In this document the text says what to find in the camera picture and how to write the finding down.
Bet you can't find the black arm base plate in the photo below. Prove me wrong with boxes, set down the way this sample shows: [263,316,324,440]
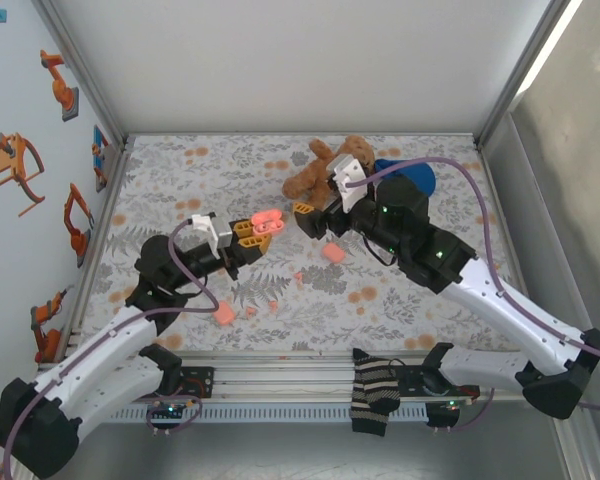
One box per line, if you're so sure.
[397,362,481,402]
[178,365,217,400]

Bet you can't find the short purple cable loop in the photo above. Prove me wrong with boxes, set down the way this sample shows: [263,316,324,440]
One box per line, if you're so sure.
[426,384,497,434]
[146,393,204,435]

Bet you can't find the orange gripper claw sticker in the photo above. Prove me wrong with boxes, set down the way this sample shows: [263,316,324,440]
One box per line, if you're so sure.
[0,132,47,218]

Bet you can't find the brown teddy bear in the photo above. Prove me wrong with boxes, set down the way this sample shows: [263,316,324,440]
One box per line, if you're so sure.
[281,134,376,209]

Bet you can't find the aluminium frame rail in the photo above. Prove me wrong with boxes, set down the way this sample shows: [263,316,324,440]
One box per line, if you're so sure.
[477,142,600,480]
[67,142,131,346]
[124,130,481,140]

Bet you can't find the black beige striped sock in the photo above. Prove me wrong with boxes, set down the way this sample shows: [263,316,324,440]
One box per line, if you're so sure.
[348,348,402,438]

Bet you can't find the wide aluminium mounting rail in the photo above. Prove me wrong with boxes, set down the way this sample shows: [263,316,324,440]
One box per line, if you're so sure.
[92,349,551,404]

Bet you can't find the floral patterned table mat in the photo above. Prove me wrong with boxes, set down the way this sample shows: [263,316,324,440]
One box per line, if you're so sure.
[82,133,524,354]

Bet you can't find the aluminium frame post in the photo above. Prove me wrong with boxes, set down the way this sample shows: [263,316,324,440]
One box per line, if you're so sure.
[32,0,131,151]
[474,0,581,149]

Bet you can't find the white slotted cable duct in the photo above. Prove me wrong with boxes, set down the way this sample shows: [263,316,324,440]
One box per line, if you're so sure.
[87,403,431,425]

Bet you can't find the blue gantry machine sticker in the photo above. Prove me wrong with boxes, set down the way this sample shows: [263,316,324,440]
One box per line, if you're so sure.
[92,124,112,194]

